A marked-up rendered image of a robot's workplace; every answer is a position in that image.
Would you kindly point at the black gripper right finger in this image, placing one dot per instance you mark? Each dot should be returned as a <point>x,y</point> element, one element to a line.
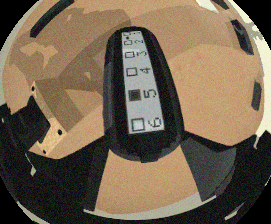
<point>210,162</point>

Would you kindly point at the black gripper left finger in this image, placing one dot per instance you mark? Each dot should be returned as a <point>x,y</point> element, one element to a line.
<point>79,173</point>

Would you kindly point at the dark grey controller unit with white label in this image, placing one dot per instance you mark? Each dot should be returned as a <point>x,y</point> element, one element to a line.
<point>141,110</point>

